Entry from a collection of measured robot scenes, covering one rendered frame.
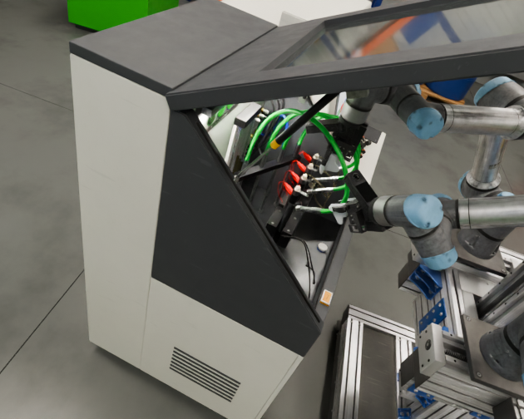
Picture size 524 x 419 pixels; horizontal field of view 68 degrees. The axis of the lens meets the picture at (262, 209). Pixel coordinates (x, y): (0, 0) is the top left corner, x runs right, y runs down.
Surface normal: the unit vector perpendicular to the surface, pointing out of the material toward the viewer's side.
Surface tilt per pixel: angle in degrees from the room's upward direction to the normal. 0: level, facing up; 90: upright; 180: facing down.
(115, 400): 0
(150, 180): 90
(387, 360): 0
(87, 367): 0
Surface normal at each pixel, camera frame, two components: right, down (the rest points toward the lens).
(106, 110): -0.36, 0.55
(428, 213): 0.40, 0.00
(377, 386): 0.26, -0.71
